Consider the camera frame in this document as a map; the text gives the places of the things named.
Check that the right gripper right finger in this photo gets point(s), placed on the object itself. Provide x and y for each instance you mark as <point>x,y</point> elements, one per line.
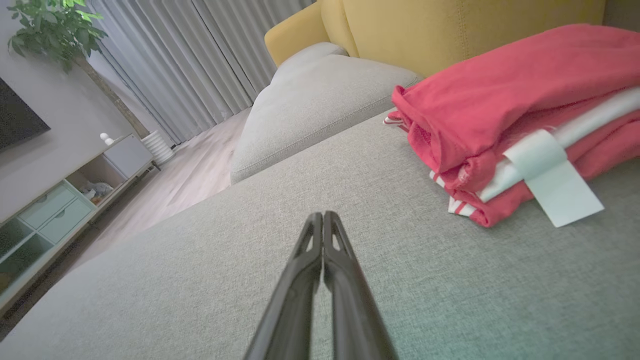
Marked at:
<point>350,310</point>

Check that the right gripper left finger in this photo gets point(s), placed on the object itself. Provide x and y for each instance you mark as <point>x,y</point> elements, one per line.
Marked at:
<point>295,300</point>

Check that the red jersey with black print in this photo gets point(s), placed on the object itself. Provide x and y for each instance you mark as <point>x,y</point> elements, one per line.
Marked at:
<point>525,75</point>

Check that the red shorts with white stripes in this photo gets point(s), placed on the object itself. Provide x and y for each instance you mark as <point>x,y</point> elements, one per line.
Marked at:
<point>615,140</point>

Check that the large grey sofa seat cushion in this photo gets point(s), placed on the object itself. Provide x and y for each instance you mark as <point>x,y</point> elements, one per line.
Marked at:
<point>250,260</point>

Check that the white ribbed appliance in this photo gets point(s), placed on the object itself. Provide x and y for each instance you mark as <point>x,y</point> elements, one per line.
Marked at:
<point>157,147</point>

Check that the stuffed toys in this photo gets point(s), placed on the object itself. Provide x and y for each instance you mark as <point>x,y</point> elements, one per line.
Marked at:
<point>97,191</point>

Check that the small white figurine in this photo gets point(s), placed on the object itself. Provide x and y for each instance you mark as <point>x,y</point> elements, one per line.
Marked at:
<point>106,139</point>

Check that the pale green TV cabinet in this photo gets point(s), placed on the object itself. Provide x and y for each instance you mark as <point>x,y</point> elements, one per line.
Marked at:
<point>55,210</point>

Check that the grey pleated curtain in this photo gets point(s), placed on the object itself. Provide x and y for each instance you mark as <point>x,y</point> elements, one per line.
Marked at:
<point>200,60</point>

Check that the yellow sofa backrest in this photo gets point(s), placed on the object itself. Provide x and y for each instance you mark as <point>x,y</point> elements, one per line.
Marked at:
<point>425,35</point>

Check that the black flat television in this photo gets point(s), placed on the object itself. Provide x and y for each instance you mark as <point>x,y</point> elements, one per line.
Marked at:
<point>17,117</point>

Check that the green potted tree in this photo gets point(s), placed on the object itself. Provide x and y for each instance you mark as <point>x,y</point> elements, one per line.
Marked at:
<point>55,30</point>

